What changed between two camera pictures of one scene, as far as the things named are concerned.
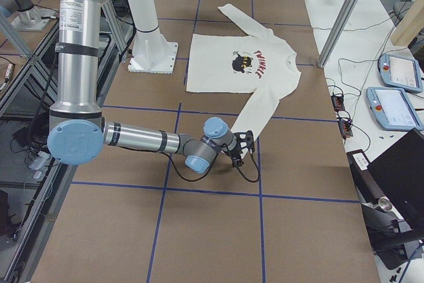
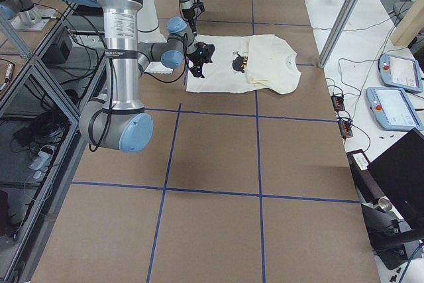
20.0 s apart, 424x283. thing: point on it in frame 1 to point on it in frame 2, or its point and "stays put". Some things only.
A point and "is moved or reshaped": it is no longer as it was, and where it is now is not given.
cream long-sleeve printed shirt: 262,63 is moved or reshaped
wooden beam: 411,24 stays put
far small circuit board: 338,102 stays put
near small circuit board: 345,128 stays put
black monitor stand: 391,240 stays put
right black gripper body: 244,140 to 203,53
